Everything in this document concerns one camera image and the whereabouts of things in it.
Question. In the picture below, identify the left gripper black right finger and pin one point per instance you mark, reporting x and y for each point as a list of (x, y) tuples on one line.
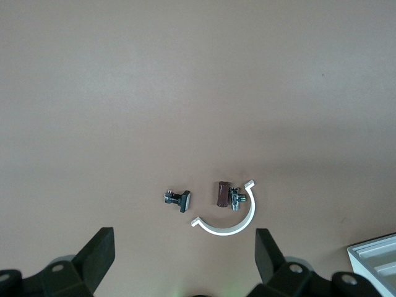
[(269, 250)]

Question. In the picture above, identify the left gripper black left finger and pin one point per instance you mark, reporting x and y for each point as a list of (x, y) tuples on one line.
[(99, 247)]

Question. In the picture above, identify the black square push button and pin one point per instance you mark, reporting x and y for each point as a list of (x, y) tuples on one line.
[(184, 201)]

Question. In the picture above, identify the white drawer cabinet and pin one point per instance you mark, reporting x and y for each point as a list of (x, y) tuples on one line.
[(383, 269)]

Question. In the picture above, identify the chrome valve fitting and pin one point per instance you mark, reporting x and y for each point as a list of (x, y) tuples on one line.
[(235, 199)]

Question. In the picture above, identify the brown cylinder capacitor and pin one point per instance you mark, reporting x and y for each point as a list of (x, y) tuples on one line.
[(221, 195)]

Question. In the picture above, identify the brown table cover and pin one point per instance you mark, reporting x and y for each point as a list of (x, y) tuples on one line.
[(198, 92)]

